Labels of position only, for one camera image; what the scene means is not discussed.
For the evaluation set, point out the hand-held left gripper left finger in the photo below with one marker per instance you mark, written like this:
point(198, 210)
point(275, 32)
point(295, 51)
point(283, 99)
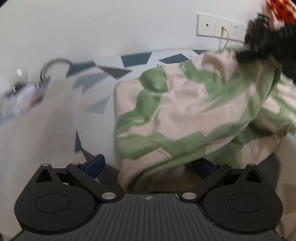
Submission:
point(96, 166)

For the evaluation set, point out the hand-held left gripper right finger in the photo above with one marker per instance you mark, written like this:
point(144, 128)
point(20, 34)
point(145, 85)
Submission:
point(203, 168)

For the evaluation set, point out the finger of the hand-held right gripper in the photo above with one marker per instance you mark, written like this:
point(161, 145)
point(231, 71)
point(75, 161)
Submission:
point(247, 56)

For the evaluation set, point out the green patterned pants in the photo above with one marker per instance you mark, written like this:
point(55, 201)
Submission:
point(175, 104)

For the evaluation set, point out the person's right forearm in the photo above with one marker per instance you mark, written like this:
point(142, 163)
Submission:
point(282, 9)

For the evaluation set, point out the white power wall socket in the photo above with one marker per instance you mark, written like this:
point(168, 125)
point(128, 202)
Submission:
point(238, 36)

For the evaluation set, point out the white data wall socket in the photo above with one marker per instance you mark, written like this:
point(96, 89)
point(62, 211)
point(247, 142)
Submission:
point(218, 31)

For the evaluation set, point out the white round-hole wall plate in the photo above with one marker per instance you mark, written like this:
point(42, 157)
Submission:
point(203, 30)

